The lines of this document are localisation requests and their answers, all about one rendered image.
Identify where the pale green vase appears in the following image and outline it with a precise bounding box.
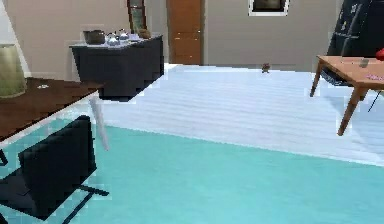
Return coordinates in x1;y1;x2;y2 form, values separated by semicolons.
0;43;28;100

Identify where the tall dark framed mirror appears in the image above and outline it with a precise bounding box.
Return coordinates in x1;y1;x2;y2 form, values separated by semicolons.
126;0;148;34

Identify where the dark brown dining table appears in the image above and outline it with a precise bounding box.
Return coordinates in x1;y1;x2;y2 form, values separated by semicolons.
0;77;111;152

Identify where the dark brown pot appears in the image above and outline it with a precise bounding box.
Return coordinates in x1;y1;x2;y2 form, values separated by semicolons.
82;29;106;45

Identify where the brown round bread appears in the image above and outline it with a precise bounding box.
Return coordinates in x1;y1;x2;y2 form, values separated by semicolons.
137;28;153;40

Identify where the brown wooden door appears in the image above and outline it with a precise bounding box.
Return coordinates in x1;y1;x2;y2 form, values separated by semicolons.
166;0;205;66

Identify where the black chair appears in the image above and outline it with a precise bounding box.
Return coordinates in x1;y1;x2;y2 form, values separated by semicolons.
0;115;110;224

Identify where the white framed picture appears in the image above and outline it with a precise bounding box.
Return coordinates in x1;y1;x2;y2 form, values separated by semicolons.
248;0;290;17

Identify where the light wooden table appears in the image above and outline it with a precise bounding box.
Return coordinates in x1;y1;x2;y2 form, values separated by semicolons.
309;55;384;137

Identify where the black cabinet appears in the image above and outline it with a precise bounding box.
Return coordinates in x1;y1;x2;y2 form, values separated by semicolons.
69;34;165;102

